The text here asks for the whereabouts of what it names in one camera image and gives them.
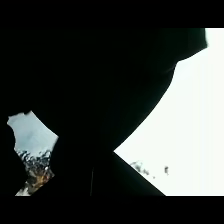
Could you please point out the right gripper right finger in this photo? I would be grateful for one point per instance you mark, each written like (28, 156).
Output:
(116, 180)

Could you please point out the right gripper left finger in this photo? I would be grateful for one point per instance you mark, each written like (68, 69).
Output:
(75, 176)

